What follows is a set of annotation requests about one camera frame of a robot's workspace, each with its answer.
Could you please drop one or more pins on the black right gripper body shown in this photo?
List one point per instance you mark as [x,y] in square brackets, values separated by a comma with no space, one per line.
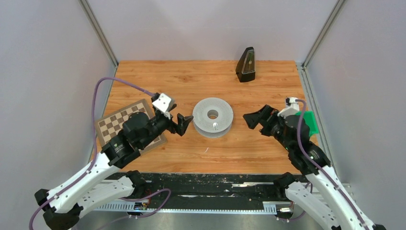
[272,126]

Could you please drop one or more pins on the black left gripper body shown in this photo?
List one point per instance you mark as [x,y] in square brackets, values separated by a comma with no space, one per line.
[165,123]

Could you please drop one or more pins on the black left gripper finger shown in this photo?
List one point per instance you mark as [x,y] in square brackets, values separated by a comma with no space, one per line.
[183,122]
[173,109]

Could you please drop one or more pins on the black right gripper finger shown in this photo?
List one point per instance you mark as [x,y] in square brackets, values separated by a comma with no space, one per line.
[253,119]
[267,111]

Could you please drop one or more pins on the white plastic cable spool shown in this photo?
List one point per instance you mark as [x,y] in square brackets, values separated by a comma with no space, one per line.
[212,117]

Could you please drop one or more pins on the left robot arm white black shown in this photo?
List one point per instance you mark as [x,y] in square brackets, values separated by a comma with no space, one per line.
[104,158]

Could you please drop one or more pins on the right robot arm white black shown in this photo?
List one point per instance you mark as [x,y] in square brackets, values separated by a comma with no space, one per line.
[337,210]

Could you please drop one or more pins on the green plastic bin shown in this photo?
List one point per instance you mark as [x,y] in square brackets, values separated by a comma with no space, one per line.
[310,120]

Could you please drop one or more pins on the black metronome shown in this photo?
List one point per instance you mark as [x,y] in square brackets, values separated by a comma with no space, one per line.
[245,69]

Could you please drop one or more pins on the wooden chessboard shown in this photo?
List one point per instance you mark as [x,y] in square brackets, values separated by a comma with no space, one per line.
[109,126]

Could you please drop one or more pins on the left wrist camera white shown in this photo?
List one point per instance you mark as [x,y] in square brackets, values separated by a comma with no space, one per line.
[164,104]

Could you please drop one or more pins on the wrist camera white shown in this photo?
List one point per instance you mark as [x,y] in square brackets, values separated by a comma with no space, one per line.
[291,107]
[164,104]

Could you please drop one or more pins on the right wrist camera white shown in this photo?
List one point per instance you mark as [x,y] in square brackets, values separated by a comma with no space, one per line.
[291,107]

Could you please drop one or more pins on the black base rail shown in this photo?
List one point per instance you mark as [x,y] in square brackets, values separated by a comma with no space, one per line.
[147,193]

